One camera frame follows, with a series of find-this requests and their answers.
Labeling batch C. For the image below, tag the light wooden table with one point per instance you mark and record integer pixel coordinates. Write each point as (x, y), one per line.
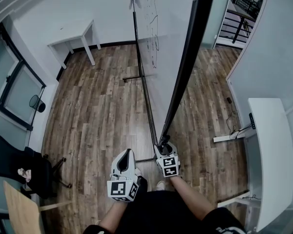
(22, 208)

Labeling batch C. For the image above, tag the black framed window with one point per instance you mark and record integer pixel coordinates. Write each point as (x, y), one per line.
(12, 79)

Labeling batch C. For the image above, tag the wooden table with black legs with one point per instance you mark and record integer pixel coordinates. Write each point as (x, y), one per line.
(241, 14)

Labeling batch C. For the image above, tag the person's left forearm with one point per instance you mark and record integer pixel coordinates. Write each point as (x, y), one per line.
(114, 212)

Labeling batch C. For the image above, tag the black desk control panel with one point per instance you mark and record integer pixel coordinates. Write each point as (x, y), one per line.
(252, 120)

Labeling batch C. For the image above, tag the pink item on chair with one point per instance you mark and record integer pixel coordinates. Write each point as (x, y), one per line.
(24, 174)

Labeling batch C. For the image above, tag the black metal railing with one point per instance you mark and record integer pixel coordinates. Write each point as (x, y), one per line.
(236, 21)

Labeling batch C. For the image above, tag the white standing desk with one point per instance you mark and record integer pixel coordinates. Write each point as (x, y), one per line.
(273, 150)

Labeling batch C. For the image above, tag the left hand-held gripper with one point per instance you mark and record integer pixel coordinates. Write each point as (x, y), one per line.
(128, 177)

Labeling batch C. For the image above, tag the white whiteboard with black frame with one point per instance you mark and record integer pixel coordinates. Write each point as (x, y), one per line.
(171, 45)

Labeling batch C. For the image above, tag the black office chair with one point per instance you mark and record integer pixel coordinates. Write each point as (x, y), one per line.
(17, 160)

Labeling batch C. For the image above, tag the black mesh wastebasket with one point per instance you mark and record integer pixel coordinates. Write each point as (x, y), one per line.
(37, 102)

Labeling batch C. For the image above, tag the small white table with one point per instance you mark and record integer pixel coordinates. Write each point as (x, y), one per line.
(73, 34)

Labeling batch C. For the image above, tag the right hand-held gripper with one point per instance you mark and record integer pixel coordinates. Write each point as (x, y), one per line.
(171, 166)

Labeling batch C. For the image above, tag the black metal whiteboard stand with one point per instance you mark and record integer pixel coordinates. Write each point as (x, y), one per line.
(134, 78)

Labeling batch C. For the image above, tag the person's black clothing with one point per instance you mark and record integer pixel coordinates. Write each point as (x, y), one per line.
(161, 213)

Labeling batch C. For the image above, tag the person's right forearm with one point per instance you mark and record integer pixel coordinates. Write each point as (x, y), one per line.
(188, 194)

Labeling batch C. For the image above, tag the person's white right shoe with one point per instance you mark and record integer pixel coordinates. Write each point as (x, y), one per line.
(160, 185)

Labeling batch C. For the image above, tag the black power adapter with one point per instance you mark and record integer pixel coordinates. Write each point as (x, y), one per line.
(229, 100)

